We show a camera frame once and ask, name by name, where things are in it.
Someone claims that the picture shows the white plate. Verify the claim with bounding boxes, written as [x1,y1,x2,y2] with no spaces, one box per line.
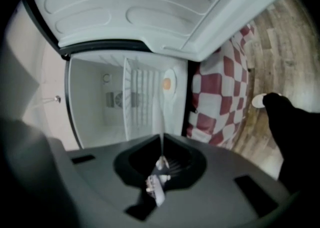
[161,68,180,104]
[152,94,168,159]

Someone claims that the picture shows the person's right white shoe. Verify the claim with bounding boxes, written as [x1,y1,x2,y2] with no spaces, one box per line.
[251,93,268,109]

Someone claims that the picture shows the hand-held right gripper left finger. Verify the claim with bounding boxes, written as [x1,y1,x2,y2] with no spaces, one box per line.
[113,133,162,188]

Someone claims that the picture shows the round orange food item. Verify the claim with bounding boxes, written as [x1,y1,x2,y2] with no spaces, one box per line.
[161,77,173,91]

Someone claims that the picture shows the person's black trousers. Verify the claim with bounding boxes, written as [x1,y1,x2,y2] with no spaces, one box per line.
[262,92,320,194]

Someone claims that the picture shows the white mini fridge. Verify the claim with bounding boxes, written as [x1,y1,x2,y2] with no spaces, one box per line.
[22,0,293,150]

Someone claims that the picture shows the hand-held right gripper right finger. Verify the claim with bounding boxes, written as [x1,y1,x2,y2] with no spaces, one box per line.
[163,133,208,189]

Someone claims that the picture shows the red white checkered tablecloth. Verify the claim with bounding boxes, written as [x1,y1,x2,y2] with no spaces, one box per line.
[186,23,258,148]

